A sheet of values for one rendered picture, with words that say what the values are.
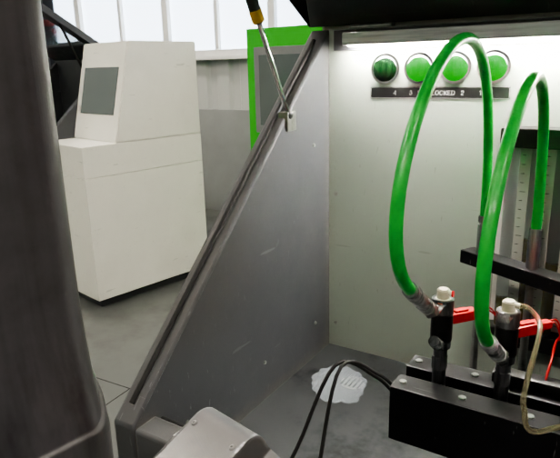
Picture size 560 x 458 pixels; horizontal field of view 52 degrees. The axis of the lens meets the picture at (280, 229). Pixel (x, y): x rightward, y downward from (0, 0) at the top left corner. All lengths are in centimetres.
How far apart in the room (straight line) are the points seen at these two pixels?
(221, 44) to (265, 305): 480
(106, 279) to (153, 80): 122
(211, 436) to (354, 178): 85
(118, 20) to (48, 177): 623
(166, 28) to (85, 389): 581
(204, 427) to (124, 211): 330
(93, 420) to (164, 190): 352
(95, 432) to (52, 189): 8
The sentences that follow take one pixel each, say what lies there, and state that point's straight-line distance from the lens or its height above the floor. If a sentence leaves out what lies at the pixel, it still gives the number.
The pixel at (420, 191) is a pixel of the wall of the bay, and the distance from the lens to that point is 104.
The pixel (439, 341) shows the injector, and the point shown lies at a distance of 77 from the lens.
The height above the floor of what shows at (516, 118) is 133.
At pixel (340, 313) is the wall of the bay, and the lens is 119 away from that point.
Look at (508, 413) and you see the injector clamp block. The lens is 78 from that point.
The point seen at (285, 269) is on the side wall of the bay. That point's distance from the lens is 101.
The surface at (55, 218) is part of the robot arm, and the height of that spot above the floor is 135.
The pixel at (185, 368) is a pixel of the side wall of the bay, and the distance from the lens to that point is 84.
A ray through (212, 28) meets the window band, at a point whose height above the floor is 174.
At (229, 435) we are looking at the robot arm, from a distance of 28.
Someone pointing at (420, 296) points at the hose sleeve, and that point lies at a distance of 65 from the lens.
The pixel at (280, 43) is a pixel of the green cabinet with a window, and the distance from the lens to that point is 371.
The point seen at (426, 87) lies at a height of 136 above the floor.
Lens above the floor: 139
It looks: 16 degrees down
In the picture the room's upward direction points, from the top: 1 degrees counter-clockwise
